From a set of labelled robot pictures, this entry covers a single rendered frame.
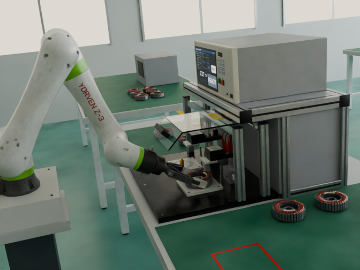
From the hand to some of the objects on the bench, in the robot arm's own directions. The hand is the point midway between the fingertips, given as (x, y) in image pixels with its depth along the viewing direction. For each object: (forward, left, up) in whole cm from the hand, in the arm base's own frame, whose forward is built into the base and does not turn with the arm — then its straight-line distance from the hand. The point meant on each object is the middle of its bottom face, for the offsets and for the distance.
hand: (197, 178), depth 180 cm
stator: (0, 0, -2) cm, 2 cm away
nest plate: (-1, +24, -4) cm, 24 cm away
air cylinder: (+15, +1, -3) cm, 15 cm away
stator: (+41, -31, -4) cm, 52 cm away
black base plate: (+1, +12, -6) cm, 14 cm away
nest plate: (0, 0, -3) cm, 3 cm away
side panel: (+42, -18, -4) cm, 46 cm away
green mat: (+27, -51, -3) cm, 58 cm away
